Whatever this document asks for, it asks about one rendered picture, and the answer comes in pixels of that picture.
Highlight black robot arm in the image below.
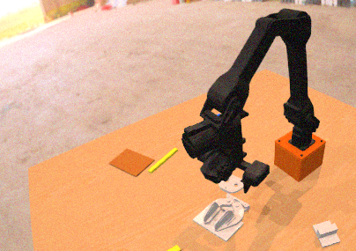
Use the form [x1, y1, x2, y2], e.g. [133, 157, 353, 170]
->
[182, 8, 320, 184]

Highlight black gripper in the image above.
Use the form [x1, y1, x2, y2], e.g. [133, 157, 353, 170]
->
[197, 137, 271, 194]

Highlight yellow rectangular bar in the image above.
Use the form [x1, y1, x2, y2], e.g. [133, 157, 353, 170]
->
[167, 245, 182, 251]

